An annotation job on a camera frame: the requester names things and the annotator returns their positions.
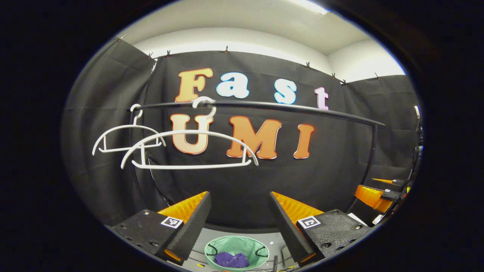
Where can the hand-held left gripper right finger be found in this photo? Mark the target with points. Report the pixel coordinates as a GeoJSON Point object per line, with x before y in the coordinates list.
{"type": "Point", "coordinates": [289, 226]}

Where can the ceiling light panel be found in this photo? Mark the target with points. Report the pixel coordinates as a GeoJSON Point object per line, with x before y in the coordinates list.
{"type": "Point", "coordinates": [310, 6]}

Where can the black clothes rack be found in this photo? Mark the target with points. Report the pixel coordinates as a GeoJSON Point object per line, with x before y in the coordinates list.
{"type": "Point", "coordinates": [302, 109]}

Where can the green laundry hamper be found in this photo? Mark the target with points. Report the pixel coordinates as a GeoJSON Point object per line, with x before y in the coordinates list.
{"type": "Point", "coordinates": [242, 243]}

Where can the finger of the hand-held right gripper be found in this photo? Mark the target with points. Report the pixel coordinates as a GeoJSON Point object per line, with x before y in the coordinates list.
{"type": "Point", "coordinates": [370, 197]}
{"type": "Point", "coordinates": [393, 182]}

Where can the purple ribbed jacket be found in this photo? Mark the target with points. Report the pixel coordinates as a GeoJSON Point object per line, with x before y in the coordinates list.
{"type": "Point", "coordinates": [230, 260]}

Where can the white plastic hanger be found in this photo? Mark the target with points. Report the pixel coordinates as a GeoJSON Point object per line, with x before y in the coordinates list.
{"type": "Point", "coordinates": [196, 132]}
{"type": "Point", "coordinates": [132, 126]}

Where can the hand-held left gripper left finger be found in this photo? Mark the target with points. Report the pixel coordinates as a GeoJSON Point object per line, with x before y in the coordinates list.
{"type": "Point", "coordinates": [191, 226]}

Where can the black backdrop cloth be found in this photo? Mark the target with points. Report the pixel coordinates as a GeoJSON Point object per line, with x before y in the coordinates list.
{"type": "Point", "coordinates": [302, 177]}

